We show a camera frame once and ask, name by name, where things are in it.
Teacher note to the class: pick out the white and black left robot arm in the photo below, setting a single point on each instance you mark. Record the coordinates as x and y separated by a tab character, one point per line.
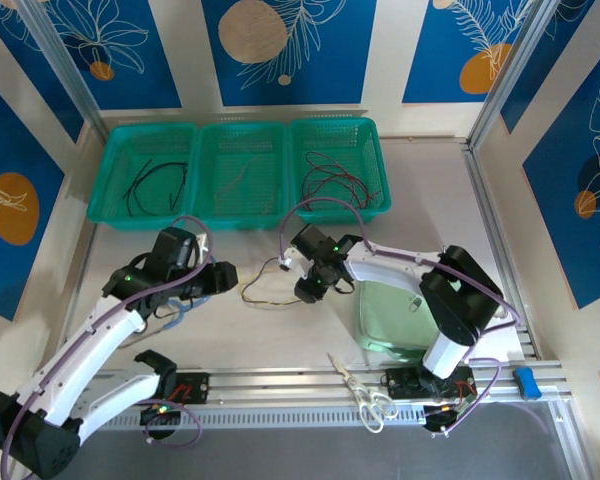
80	355

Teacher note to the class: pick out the aluminium frame post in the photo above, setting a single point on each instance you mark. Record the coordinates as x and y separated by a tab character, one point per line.
66	65
514	65

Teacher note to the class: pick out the blue stethoscope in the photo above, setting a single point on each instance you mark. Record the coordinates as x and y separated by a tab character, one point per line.
173	324

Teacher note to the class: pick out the small circuit board with LEDs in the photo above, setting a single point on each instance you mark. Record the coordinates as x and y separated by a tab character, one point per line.
445	411
160	411

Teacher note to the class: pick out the aluminium front rail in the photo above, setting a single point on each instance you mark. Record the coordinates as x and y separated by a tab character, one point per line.
280	385

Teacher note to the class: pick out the teal perforated plastic basket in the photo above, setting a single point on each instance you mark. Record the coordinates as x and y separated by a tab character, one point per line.
230	145
340	140
160	145

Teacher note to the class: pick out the aluminium side rail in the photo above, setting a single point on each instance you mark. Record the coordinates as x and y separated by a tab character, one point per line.
490	225
80	280

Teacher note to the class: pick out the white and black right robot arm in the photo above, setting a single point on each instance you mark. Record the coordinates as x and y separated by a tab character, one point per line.
400	262

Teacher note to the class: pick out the blue dumbbell-shaped block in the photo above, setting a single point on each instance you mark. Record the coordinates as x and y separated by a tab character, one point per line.
526	384

